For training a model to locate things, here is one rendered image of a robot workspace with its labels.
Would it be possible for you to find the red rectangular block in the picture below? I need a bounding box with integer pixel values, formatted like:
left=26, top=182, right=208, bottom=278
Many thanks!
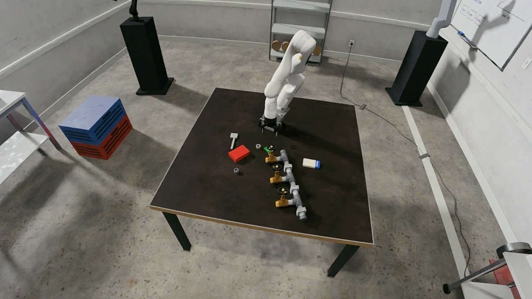
left=229, top=145, right=250, bottom=162

